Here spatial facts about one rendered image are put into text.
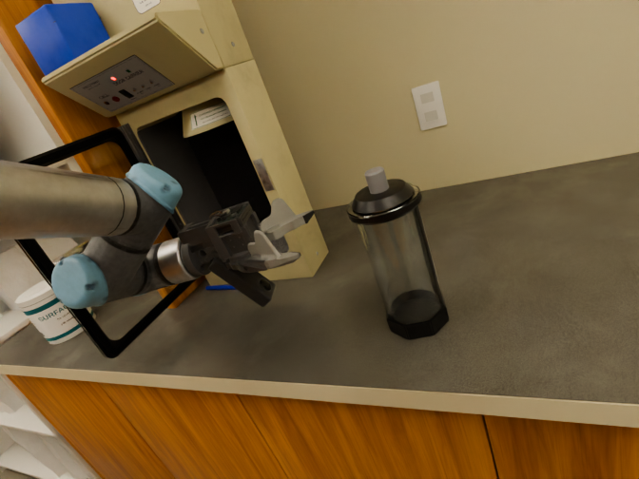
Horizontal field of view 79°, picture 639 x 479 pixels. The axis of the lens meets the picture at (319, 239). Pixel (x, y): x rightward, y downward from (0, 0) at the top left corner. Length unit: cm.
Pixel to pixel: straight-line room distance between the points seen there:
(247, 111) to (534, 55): 67
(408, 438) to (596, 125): 83
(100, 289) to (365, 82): 83
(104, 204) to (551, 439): 65
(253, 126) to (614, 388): 69
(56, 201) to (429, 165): 94
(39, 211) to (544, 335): 62
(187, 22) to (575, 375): 76
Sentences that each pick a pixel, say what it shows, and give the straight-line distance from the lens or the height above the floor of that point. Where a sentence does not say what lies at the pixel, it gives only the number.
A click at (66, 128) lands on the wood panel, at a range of 100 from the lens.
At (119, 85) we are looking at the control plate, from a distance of 87.
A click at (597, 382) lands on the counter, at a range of 58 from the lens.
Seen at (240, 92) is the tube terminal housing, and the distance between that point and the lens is 81.
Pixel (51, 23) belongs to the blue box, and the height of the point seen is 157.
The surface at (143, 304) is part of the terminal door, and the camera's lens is 95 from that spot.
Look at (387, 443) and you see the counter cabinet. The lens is 76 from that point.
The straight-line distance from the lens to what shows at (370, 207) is 54.
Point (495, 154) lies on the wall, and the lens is 115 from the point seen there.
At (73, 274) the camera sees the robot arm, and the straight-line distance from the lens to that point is 61.
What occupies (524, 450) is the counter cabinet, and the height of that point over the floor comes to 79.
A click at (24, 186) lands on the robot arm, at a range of 45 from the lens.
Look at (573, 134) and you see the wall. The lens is 116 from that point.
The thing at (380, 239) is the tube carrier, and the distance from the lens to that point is 55.
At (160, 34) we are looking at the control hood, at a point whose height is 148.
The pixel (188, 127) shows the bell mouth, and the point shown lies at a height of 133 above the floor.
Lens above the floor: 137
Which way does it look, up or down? 24 degrees down
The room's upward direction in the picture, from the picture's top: 21 degrees counter-clockwise
